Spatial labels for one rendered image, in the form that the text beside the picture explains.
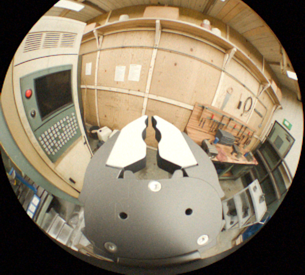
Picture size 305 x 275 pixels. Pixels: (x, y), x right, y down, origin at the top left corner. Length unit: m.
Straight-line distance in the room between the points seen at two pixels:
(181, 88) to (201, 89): 0.36
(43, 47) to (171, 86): 1.65
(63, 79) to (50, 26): 0.46
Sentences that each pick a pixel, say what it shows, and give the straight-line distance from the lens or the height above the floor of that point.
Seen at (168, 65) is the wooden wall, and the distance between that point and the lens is 1.55.
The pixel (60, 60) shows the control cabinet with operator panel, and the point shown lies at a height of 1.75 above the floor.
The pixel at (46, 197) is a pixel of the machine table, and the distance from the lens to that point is 1.10.
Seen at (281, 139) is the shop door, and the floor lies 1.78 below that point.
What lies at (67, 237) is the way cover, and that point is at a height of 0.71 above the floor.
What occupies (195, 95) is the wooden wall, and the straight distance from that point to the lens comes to 1.61.
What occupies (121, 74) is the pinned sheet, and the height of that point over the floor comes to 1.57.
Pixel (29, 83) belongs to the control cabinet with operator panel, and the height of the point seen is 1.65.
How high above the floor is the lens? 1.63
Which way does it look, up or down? 31 degrees down
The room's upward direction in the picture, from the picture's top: 12 degrees clockwise
